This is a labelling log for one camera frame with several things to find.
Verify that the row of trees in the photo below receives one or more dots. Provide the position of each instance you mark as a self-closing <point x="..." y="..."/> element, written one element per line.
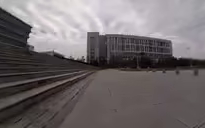
<point x="146" y="62"/>

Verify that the low pale building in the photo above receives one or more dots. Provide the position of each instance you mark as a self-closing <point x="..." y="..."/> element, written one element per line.
<point x="51" y="53"/>

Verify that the tall building with gridded windows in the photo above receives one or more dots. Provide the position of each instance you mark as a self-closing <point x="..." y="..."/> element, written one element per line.
<point x="130" y="45"/>

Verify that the row of bollards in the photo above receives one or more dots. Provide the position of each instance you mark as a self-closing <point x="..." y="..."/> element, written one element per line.
<point x="196" y="72"/>

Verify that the grey paved plaza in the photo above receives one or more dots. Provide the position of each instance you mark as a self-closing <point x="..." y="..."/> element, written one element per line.
<point x="140" y="100"/>

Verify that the wide concrete stairs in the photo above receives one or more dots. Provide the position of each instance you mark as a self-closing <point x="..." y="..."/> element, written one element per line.
<point x="23" y="83"/>

